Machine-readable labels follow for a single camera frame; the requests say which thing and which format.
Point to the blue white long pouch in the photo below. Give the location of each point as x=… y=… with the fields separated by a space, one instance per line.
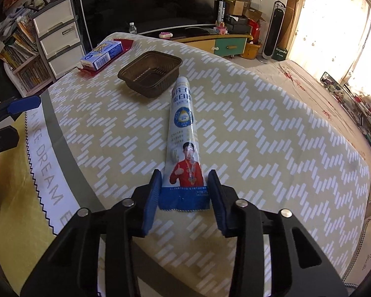
x=182 y=120

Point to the pile of toys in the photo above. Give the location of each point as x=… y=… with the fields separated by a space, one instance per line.
x=355 y=105

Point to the pink small case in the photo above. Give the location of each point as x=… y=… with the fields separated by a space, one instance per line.
x=166 y=34

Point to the yellow plastic bucket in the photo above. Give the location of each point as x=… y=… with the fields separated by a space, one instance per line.
x=251 y=51

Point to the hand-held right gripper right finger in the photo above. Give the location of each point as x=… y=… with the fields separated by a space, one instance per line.
x=218 y=204

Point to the clear water bottle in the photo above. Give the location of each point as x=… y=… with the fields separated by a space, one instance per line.
x=132 y=28

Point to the white tower fan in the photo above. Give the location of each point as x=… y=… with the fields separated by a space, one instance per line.
x=273 y=34

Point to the green yellow television stand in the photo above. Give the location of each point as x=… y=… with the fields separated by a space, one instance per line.
x=201 y=41

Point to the brown plastic tray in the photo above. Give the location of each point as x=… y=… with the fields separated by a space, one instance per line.
x=148 y=77

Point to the stack of books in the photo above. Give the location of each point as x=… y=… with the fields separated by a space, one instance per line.
x=18 y=55

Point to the zigzag patterned tablecloth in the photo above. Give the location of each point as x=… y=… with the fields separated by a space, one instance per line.
x=250 y=130

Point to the white plastic drawer unit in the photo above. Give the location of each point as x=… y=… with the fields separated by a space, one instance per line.
x=58 y=37

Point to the black flat television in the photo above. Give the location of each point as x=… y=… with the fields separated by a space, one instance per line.
x=142 y=0

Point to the sheer white curtain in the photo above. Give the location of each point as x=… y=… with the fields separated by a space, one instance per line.
x=334 y=21

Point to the red flat packet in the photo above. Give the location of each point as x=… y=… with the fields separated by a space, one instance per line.
x=127 y=45

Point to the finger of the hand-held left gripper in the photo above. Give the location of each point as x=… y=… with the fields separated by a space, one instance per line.
x=3 y=139
x=21 y=105

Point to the blue carton box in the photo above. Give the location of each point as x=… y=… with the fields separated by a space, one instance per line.
x=102 y=54

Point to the open cardboard boxes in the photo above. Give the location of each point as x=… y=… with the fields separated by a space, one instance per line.
x=244 y=9

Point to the beige floral floor mat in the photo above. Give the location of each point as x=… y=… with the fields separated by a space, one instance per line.
x=296 y=83

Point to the black white tall box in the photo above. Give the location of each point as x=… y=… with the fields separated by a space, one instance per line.
x=220 y=12

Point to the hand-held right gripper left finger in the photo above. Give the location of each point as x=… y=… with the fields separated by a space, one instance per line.
x=151 y=204

